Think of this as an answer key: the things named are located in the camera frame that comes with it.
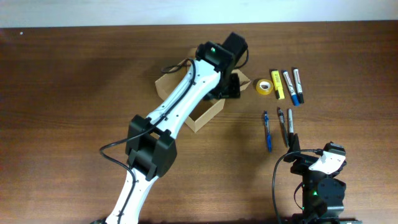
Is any black capped whiteboard marker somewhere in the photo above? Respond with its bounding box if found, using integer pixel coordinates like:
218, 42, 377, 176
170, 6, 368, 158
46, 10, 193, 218
293, 68, 304, 104

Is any blue ballpoint pen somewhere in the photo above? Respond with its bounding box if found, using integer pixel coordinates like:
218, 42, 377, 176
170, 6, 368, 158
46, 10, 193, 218
264, 111, 272, 153

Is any black ballpoint pen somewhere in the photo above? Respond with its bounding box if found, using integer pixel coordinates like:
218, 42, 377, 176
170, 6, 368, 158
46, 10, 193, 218
277, 107, 289, 147

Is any blue capped whiteboard marker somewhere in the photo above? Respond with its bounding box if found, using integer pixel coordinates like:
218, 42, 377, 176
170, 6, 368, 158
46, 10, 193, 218
282, 70, 300, 106

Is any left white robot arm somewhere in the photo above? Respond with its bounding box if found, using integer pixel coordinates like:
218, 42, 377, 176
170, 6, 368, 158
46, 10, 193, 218
97, 32, 249, 223

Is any brown cardboard box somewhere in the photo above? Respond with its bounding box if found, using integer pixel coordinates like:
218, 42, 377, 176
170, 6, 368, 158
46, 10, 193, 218
154, 46, 252, 134

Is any black permanent marker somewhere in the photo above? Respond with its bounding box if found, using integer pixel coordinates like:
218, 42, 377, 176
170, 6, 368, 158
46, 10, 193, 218
287, 109, 294, 136

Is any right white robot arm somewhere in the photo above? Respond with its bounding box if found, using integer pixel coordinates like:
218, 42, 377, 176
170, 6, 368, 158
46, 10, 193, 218
283, 133, 361, 224

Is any yellow adhesive tape roll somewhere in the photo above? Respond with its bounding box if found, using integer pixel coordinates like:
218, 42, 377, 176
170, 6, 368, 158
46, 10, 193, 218
256, 79, 274, 95

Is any yellow highlighter marker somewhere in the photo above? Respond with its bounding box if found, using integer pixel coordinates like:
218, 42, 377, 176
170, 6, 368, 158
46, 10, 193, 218
271, 70, 285, 100

